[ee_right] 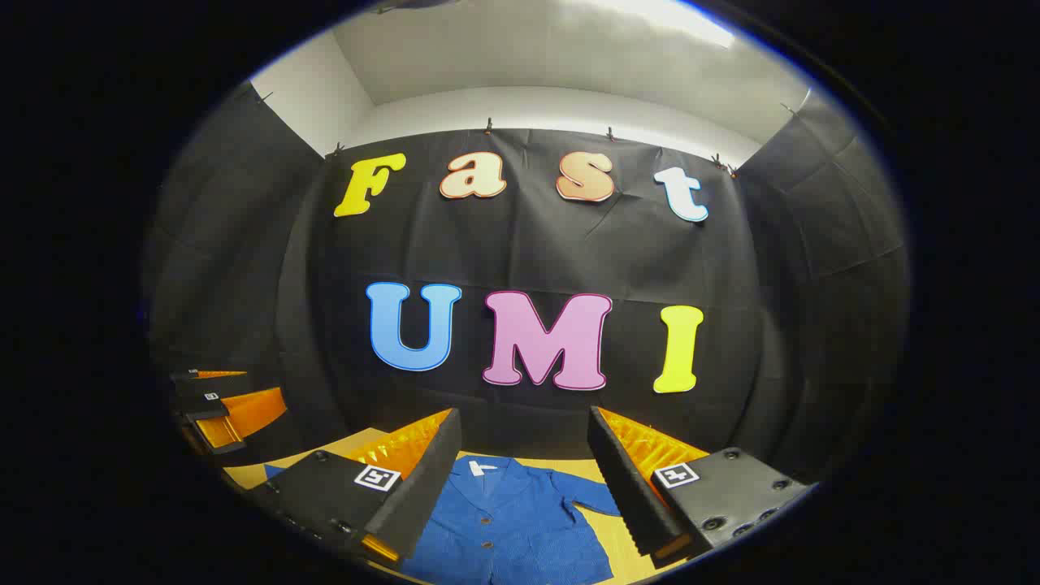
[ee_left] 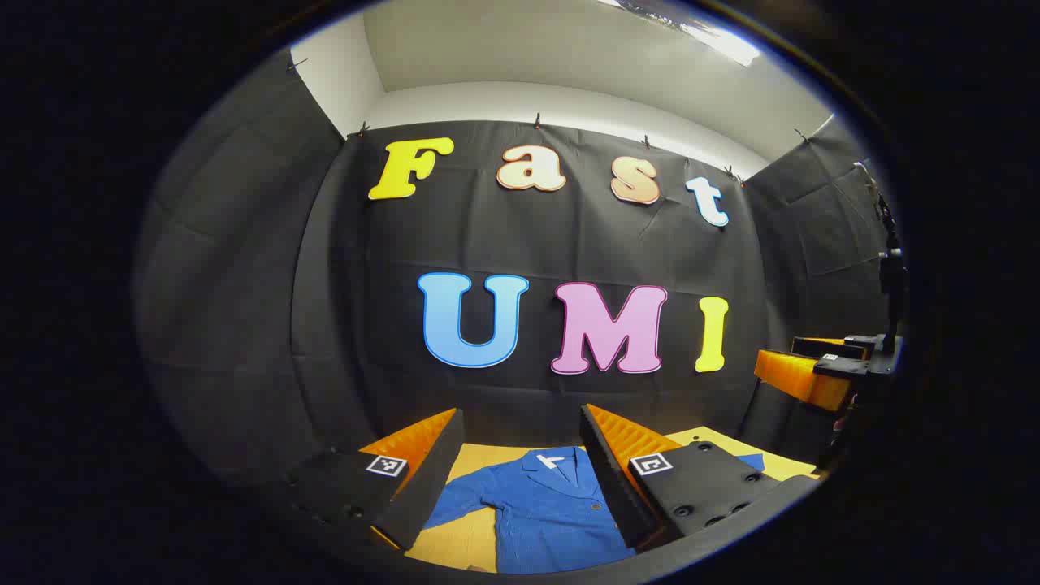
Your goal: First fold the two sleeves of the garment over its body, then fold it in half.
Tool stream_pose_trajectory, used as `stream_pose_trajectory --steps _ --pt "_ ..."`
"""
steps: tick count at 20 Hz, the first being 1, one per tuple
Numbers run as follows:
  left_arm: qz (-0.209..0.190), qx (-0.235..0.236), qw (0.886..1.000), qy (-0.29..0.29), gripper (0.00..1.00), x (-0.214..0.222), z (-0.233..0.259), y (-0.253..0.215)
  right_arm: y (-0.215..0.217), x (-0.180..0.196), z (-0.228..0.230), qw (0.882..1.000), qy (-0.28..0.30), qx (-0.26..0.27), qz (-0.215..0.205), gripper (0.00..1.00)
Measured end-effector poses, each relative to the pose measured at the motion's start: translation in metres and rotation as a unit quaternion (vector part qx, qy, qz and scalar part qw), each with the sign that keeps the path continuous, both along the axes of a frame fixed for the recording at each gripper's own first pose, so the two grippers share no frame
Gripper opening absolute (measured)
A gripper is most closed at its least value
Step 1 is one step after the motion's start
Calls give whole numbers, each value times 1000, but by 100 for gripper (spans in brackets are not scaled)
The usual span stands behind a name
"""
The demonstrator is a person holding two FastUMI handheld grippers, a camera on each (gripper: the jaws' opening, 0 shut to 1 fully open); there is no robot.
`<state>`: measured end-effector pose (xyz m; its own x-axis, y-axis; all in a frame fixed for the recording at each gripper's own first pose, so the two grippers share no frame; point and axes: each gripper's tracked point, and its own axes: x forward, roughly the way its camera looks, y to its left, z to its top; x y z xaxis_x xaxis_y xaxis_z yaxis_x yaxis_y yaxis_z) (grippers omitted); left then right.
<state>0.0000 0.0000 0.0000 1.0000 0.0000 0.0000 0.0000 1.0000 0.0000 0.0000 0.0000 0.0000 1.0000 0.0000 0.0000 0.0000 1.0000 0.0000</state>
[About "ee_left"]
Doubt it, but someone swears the blue jacket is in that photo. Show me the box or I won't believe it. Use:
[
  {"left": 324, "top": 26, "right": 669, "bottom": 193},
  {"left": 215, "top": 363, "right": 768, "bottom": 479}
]
[{"left": 422, "top": 445, "right": 766, "bottom": 575}]

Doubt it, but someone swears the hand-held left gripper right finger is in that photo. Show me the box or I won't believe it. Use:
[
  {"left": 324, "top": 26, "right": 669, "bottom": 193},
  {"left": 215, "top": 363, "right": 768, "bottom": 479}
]
[{"left": 578, "top": 403, "right": 819, "bottom": 554}]

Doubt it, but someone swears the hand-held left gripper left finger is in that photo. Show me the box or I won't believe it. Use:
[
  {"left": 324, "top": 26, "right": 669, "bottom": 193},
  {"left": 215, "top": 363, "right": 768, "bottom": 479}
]
[{"left": 283, "top": 408, "right": 466, "bottom": 553}]

